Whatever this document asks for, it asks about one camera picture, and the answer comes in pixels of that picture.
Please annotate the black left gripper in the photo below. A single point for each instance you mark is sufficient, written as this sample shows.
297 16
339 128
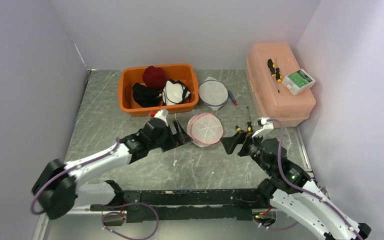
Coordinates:
182 135

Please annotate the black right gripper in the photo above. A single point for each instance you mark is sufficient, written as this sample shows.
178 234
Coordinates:
229 143

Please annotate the white mesh pink-zip laundry bag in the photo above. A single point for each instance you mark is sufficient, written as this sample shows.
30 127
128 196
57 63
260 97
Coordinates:
205 129

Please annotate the black white bra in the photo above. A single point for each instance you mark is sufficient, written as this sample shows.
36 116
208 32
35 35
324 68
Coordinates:
175 92

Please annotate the white mesh blue-zip laundry bag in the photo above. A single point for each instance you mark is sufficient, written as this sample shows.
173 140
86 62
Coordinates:
213 93

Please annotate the red bra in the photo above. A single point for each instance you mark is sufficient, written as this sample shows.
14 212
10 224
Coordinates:
154 77

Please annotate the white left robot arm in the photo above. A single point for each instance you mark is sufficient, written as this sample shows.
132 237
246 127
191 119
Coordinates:
63 185

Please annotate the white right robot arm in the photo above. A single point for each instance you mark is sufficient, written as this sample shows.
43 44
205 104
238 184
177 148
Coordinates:
290 189

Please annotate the black yellow screwdriver on table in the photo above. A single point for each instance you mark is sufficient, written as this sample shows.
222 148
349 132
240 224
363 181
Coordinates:
249 122

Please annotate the blue red screwdriver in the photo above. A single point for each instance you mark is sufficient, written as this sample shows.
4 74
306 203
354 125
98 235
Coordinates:
232 98

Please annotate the orange plastic tub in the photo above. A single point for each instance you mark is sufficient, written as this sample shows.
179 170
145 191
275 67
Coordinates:
178 71

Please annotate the translucent pink storage box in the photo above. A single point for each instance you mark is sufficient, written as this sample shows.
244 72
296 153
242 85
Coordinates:
273 99

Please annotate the thin black yellow screwdriver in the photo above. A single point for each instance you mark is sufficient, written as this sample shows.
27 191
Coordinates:
278 75

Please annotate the large black yellow screwdriver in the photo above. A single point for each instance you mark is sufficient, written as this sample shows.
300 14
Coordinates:
271 66

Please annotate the white green small box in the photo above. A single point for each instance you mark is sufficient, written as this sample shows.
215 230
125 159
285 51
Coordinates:
298 81

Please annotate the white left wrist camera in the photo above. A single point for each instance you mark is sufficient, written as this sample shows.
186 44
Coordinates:
160 114

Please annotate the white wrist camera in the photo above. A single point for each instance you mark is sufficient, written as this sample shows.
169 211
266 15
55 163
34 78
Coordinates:
265 127
160 114

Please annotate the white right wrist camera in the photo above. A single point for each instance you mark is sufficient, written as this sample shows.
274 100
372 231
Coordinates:
265 127

